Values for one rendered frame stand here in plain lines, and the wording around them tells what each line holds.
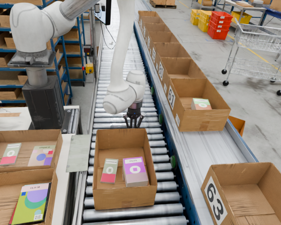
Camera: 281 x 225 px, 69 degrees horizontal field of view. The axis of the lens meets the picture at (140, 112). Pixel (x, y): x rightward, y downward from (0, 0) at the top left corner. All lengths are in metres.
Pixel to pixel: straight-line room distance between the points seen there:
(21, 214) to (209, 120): 1.08
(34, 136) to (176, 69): 1.29
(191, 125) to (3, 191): 1.07
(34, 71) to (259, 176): 1.30
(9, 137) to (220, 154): 1.27
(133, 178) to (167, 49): 1.54
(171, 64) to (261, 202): 1.28
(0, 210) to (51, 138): 0.47
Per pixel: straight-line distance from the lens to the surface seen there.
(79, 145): 1.38
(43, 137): 1.44
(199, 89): 1.65
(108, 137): 1.26
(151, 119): 1.59
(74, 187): 1.59
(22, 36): 1.26
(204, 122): 1.32
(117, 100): 0.91
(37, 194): 1.17
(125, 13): 0.97
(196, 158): 1.19
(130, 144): 1.32
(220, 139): 1.36
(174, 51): 2.32
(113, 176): 1.18
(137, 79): 1.03
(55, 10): 1.34
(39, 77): 1.37
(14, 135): 1.49
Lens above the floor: 1.73
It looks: 37 degrees down
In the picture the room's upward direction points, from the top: 5 degrees clockwise
